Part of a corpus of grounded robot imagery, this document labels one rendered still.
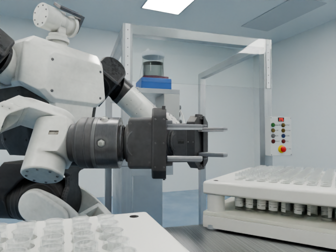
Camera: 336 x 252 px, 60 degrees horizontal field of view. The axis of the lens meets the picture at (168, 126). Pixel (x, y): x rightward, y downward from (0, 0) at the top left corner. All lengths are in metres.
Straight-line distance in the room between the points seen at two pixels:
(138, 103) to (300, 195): 0.71
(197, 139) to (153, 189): 1.36
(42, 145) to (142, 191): 1.52
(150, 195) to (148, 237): 1.79
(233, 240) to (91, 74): 0.61
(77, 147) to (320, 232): 0.36
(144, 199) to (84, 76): 1.28
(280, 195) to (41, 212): 0.60
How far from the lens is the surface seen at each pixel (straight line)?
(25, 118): 0.56
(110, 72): 1.00
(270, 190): 0.43
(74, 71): 0.82
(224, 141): 6.14
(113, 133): 0.47
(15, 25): 5.37
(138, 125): 0.48
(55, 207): 0.81
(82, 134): 0.48
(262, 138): 2.11
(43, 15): 0.90
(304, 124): 5.66
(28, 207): 0.85
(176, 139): 0.68
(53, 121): 0.52
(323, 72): 5.51
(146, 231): 0.22
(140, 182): 1.97
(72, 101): 0.81
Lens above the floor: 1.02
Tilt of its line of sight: 2 degrees up
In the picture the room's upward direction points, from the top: straight up
